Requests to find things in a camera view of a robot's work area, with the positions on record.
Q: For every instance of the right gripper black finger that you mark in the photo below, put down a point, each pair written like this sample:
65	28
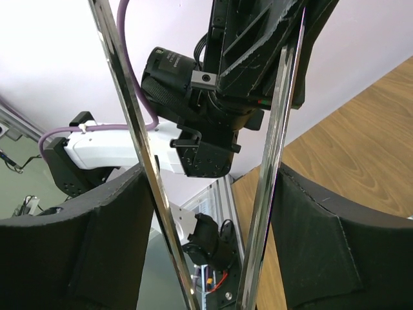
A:
337	254
88	255

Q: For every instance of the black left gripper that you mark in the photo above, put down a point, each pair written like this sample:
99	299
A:
209	123

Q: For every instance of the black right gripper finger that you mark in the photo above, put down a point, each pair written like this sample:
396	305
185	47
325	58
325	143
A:
316	16

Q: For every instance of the steel serving tongs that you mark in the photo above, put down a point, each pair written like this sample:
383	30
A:
272	156

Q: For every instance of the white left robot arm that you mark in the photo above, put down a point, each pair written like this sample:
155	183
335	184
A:
85	159

